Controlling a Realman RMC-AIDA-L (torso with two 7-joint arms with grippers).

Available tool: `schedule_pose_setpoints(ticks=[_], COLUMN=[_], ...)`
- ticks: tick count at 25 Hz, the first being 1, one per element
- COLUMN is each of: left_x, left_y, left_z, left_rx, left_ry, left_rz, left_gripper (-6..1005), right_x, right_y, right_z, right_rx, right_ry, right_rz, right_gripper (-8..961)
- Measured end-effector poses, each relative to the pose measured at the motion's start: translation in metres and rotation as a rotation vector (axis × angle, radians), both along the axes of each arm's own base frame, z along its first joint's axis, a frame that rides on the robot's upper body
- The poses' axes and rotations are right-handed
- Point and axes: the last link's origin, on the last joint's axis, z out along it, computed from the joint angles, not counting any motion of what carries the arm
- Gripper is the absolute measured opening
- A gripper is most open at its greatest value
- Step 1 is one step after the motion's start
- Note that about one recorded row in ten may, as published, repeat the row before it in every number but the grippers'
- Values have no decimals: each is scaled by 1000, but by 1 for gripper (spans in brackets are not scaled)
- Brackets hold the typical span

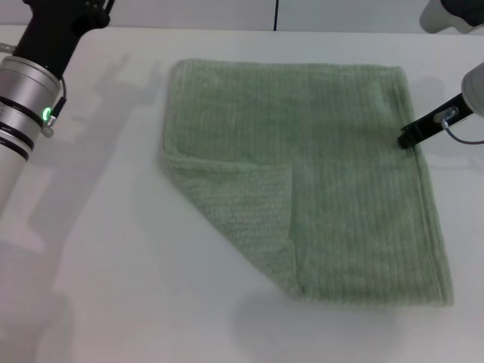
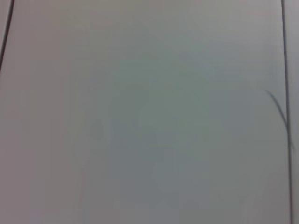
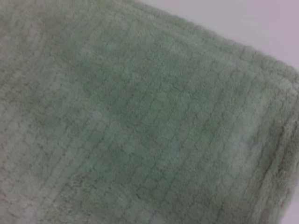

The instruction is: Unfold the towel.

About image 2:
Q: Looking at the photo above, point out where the thin dark wire strand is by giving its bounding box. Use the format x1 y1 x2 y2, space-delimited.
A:
264 89 295 150

